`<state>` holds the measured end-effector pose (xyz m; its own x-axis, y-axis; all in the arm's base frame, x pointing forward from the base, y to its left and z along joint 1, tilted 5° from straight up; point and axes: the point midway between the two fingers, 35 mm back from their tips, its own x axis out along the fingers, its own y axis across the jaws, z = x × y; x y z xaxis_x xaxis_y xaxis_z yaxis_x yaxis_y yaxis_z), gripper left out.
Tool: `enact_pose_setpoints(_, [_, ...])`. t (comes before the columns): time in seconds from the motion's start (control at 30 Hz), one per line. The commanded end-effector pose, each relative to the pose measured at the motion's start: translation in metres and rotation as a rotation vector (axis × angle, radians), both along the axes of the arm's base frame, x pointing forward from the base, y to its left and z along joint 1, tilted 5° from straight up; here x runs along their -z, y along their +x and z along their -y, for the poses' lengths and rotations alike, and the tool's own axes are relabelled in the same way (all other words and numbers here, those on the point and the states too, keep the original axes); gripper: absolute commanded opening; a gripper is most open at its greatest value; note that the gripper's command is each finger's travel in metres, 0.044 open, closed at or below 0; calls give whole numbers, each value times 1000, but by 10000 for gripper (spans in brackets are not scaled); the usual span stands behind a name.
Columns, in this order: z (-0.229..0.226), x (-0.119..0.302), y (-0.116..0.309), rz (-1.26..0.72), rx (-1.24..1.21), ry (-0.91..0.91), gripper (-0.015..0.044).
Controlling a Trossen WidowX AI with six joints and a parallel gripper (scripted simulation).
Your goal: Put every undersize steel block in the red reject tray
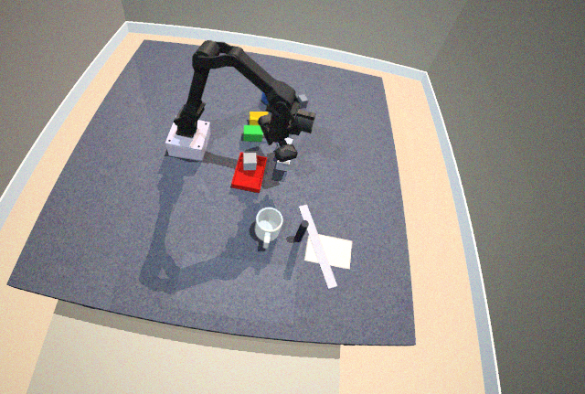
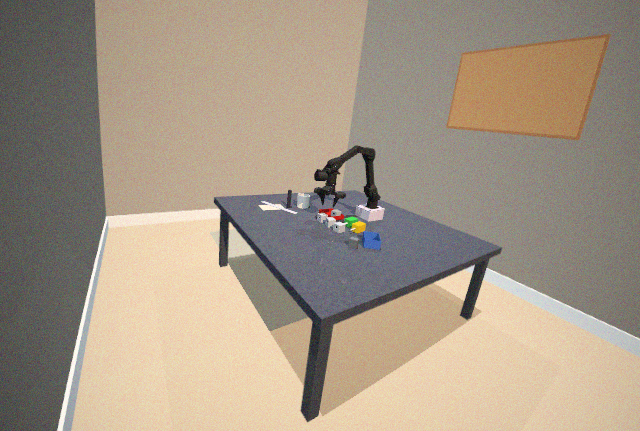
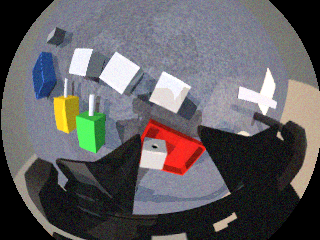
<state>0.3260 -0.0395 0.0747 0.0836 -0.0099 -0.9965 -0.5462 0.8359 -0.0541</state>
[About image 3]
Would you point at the blue tray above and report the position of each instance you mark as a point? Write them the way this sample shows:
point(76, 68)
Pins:
point(43, 75)

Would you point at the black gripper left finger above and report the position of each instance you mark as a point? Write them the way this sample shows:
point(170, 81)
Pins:
point(114, 174)

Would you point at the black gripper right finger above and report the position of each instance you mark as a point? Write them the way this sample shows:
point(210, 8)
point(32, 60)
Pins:
point(234, 154)

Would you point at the white flat bar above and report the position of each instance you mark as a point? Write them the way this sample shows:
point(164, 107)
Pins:
point(255, 97)

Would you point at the red tray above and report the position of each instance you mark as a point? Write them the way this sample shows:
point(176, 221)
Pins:
point(182, 150)

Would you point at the yellow block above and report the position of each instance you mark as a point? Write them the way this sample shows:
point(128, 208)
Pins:
point(66, 110)

